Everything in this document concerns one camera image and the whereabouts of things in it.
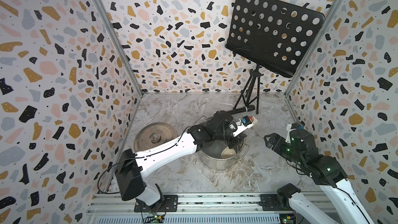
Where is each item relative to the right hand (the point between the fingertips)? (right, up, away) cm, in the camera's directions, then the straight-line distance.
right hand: (269, 140), depth 70 cm
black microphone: (-4, +13, +43) cm, 45 cm away
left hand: (-10, +3, -1) cm, 11 cm away
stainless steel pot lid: (-62, -2, +25) cm, 67 cm away
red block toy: (+1, +7, +34) cm, 35 cm away
